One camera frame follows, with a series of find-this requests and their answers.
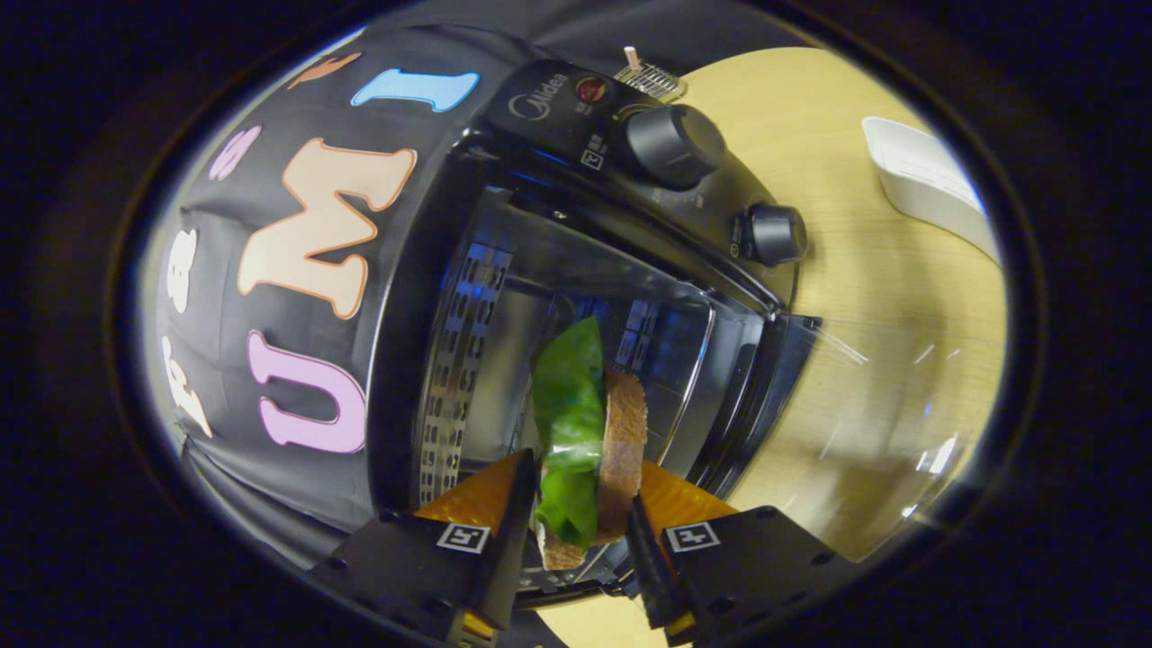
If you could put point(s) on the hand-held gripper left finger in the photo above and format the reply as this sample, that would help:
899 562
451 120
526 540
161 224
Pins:
513 549

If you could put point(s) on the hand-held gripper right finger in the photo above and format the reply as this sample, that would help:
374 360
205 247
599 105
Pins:
650 576

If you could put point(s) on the lettuce sandwich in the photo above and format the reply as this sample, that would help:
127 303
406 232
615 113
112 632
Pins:
621 441

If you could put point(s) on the black toaster oven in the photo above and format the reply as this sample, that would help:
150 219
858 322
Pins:
558 117

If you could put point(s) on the black backdrop cloth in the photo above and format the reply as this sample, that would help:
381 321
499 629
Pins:
441 135

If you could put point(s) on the white rectangular dish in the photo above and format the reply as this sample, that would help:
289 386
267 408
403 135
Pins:
918 180

